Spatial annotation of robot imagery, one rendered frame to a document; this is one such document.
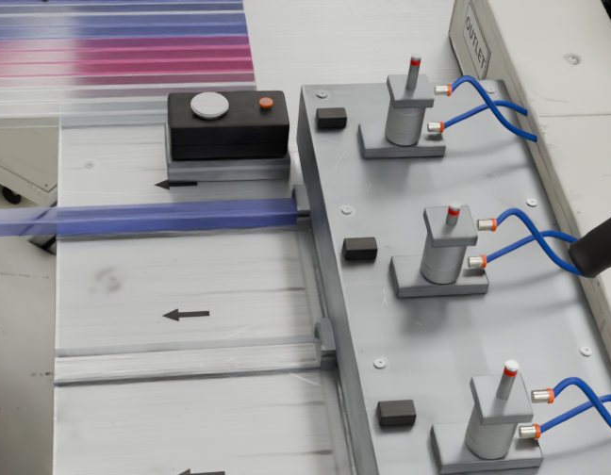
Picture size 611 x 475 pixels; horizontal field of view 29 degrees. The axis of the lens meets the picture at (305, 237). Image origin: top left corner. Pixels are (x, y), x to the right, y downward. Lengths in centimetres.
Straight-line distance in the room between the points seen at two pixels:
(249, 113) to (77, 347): 19
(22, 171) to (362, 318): 169
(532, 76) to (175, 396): 30
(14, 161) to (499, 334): 170
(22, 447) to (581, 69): 64
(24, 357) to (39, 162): 108
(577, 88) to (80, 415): 36
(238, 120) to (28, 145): 150
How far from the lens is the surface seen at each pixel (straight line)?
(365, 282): 64
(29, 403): 118
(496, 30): 80
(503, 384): 54
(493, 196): 70
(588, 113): 75
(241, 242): 74
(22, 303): 125
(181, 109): 76
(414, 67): 68
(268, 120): 75
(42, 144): 223
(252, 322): 69
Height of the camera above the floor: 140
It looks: 26 degrees down
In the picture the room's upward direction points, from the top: 53 degrees clockwise
